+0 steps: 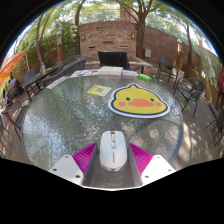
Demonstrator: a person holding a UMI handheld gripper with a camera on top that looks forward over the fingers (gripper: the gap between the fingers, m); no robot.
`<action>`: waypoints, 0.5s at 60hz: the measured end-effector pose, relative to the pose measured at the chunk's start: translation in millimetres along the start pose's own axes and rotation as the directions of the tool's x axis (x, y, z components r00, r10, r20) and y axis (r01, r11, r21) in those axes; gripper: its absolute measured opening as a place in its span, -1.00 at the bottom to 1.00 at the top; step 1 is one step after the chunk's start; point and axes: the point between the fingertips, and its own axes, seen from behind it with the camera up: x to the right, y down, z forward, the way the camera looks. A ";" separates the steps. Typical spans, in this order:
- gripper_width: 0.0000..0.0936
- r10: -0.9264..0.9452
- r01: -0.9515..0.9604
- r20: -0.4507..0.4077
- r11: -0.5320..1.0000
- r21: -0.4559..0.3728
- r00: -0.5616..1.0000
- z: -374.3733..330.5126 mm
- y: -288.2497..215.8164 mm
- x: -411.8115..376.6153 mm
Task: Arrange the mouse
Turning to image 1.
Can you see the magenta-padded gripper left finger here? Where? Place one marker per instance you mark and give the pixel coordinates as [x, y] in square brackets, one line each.
[83, 156]

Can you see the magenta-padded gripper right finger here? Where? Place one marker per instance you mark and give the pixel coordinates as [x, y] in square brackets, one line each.
[141, 158]

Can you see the stone brick fireplace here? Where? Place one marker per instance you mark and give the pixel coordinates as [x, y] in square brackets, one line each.
[106, 38]

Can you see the low stone basin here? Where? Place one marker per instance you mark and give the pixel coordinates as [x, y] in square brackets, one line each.
[138, 61]

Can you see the small blue-white booklet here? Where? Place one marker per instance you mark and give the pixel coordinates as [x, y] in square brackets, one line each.
[130, 73]

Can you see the green plastic-wrapped packet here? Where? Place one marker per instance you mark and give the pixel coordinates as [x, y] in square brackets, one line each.
[145, 77]

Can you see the black wooden slatted chair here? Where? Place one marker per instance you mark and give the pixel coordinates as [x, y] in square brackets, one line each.
[113, 59]

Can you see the yellow duck-shaped mouse pad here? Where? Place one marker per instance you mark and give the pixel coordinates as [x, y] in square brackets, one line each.
[138, 101]

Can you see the group of dark metal chairs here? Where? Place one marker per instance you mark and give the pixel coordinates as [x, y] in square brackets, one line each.
[218, 123]

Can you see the dark metal mesh chair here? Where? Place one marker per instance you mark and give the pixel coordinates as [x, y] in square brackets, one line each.
[196, 87]
[18, 116]

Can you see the white computer mouse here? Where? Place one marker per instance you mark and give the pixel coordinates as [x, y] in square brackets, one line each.
[113, 150]

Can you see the dark wicker armchair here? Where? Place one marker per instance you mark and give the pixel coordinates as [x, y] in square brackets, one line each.
[68, 70]
[70, 60]

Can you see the yellow square code card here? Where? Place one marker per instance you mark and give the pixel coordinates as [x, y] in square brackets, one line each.
[99, 90]

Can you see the large forked tree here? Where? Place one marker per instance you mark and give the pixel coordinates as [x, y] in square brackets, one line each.
[140, 33]

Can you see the colourful printed leaflet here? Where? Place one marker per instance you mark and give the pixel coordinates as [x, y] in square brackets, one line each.
[83, 73]

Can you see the orange patio umbrella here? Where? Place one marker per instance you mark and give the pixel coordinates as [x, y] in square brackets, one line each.
[11, 65]

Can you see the closed red patio umbrella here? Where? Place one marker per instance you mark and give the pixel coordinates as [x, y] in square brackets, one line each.
[221, 83]

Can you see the dark slatted patio chair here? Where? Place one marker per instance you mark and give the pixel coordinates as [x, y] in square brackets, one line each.
[166, 62]

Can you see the dark round patio table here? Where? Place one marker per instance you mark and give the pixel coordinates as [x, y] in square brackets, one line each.
[40, 76]

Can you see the white printed paper strip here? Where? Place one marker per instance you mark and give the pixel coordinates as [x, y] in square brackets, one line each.
[57, 82]

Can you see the blue-backed patio chair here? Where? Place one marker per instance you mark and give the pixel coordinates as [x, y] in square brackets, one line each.
[29, 75]

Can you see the wooden lamp post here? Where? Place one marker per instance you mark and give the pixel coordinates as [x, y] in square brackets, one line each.
[179, 53]
[59, 46]

